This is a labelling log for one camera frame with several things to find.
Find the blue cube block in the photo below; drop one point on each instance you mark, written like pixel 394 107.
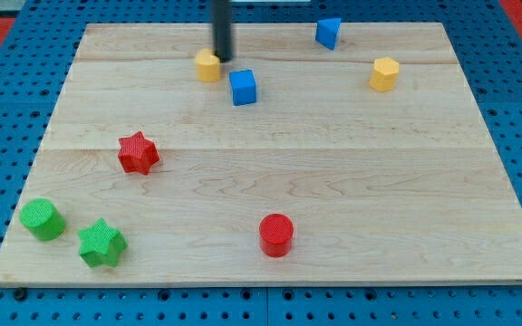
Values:
pixel 243 87

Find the yellow hexagon block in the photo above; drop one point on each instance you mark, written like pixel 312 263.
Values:
pixel 384 75

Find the light wooden board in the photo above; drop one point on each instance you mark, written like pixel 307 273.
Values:
pixel 396 188

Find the red cylinder block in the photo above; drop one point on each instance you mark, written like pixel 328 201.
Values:
pixel 276 232

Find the yellow heart block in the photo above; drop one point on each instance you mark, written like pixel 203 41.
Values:
pixel 208 66

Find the red star block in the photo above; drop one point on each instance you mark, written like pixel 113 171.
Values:
pixel 137 154

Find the blue triangular prism block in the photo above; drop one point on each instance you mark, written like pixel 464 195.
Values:
pixel 327 31

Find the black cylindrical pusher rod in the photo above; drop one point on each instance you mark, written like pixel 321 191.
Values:
pixel 221 29

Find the green star block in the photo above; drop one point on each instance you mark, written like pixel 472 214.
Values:
pixel 101 244

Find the green cylinder block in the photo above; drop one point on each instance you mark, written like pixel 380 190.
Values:
pixel 42 219

